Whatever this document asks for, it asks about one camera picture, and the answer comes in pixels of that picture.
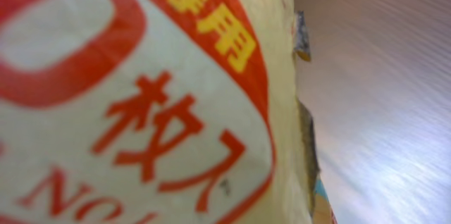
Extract yellow snack chip bag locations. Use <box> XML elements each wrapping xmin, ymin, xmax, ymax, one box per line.
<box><xmin>1</xmin><ymin>0</ymin><xmax>335</xmax><ymax>223</ymax></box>

